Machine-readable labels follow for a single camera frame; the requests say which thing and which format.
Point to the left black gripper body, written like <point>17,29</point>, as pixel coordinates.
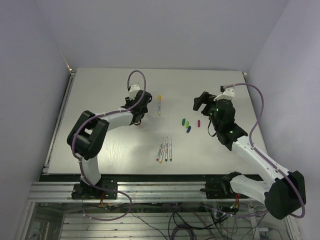
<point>129,102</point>

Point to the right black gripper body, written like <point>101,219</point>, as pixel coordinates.
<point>208,99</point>

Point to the yellow marker pen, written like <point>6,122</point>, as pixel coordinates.
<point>159,104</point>

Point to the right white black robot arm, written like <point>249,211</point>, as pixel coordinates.
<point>281,191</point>

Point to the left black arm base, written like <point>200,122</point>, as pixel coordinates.
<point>106,188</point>

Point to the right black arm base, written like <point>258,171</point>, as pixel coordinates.
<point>220,189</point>

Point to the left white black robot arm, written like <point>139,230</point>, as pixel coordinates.
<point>89,132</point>

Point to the dark green marker pen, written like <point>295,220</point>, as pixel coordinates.
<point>170,150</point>

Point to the magenta marker pen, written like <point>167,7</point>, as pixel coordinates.
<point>160,150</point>

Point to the blue marker pen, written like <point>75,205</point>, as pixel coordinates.
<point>167,149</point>

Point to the light green marker pen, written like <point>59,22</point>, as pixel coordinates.
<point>162,153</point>

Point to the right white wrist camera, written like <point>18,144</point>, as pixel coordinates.
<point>227,93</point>

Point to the aluminium extrusion frame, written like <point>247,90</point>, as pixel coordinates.
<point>128,157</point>

